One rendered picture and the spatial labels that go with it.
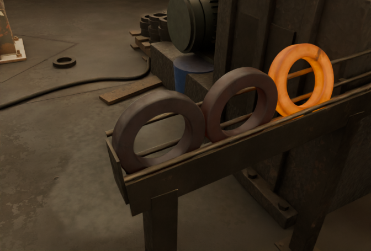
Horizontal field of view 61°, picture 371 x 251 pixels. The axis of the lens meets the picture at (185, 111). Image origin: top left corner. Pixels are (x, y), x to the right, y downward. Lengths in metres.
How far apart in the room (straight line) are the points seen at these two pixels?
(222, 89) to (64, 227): 0.96
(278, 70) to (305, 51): 0.09
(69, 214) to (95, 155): 0.38
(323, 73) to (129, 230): 0.90
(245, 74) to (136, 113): 0.23
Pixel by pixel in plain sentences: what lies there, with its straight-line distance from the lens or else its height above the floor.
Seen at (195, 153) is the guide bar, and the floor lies 0.64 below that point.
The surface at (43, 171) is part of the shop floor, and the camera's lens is 1.66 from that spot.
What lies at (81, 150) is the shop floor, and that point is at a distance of 1.73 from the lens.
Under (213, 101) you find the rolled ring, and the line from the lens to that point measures 0.60.
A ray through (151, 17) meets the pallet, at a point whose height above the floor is 0.37.
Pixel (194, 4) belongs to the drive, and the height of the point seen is 0.63.
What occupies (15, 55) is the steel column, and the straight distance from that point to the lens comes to 3.09.
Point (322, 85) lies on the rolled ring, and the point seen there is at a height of 0.69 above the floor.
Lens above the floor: 1.02
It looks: 31 degrees down
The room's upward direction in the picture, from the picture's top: 2 degrees clockwise
